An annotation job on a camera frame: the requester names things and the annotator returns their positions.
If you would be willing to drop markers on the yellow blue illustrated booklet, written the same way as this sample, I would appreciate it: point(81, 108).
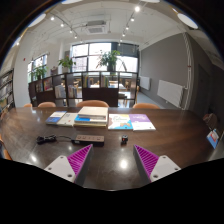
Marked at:
point(119, 121)

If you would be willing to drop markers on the white wall pipes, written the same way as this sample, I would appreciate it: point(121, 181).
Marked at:
point(188, 73)

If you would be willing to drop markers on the thick white book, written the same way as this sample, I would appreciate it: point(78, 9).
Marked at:
point(93, 112)

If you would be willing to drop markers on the medium green potted plant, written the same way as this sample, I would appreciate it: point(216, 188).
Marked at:
point(66, 63)

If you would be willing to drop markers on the blue white card stand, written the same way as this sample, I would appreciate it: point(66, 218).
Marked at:
point(213, 138)

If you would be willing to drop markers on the round white ceiling lamp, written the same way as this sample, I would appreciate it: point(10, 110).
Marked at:
point(36, 20)
point(187, 20)

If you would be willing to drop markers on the small green potted plant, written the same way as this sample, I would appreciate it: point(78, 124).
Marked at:
point(39, 71)

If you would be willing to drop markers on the narrow side window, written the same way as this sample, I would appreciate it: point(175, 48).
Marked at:
point(39, 61)

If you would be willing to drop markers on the blue cover book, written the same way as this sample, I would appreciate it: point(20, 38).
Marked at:
point(55, 117)

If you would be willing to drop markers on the tall bookshelf with books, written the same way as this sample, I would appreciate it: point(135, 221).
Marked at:
point(6, 90)

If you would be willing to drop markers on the small white wall radiator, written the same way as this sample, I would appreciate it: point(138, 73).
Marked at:
point(144, 82)

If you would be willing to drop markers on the small black grey charger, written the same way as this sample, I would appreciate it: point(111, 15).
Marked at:
point(124, 139)

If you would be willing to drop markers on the large white wall radiator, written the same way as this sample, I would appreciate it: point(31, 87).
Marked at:
point(170, 92)

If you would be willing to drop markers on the large green potted plant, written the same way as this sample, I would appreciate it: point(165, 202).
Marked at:
point(109, 59)

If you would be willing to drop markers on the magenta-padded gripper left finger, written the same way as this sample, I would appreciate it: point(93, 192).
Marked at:
point(61, 166)

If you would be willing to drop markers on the wide black-framed window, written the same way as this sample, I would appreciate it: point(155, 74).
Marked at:
point(80, 50)

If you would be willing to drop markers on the brown chair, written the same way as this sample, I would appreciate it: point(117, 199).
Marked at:
point(210, 120)

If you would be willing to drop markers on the white thin booklet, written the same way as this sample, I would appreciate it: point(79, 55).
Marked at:
point(67, 119)

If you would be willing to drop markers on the dark wooden shelf unit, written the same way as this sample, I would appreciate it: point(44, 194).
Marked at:
point(100, 95)

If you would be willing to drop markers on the ceiling spot lights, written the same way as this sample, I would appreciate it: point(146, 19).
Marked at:
point(137, 9)

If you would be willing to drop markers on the black power strip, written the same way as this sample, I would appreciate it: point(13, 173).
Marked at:
point(88, 140)

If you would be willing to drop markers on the orange chairs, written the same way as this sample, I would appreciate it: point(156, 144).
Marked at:
point(92, 103)

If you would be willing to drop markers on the ceiling air conditioner unit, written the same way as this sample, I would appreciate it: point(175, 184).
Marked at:
point(96, 28)

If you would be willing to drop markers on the blue white large book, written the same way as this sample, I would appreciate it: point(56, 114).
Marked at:
point(81, 119)

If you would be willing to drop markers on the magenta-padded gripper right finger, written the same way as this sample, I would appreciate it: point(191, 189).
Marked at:
point(163, 166)

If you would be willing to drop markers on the dark grey door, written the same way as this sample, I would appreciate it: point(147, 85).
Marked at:
point(201, 93)

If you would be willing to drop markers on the purple white booklet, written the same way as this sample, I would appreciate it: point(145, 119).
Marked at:
point(141, 121)

